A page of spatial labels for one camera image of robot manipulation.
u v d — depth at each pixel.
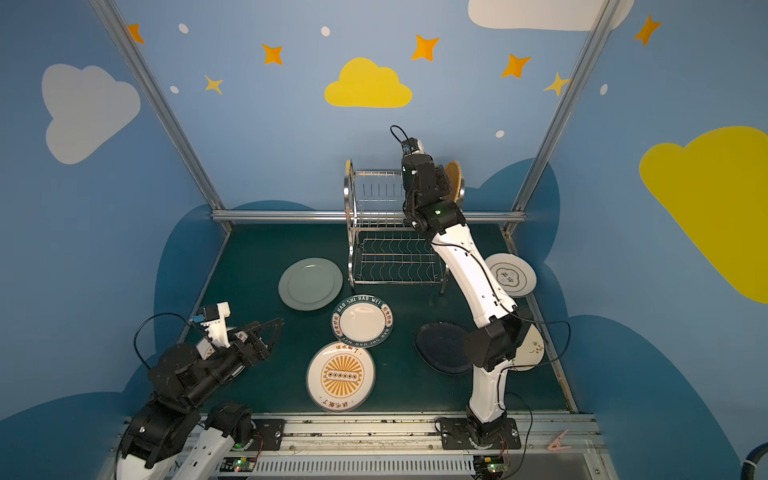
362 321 0.94
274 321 0.63
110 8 0.68
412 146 0.64
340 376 0.84
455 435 0.75
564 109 0.86
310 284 1.04
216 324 0.57
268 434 0.75
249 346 0.58
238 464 0.71
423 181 0.54
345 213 0.82
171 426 0.46
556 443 0.73
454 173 0.76
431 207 0.56
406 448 0.73
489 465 0.71
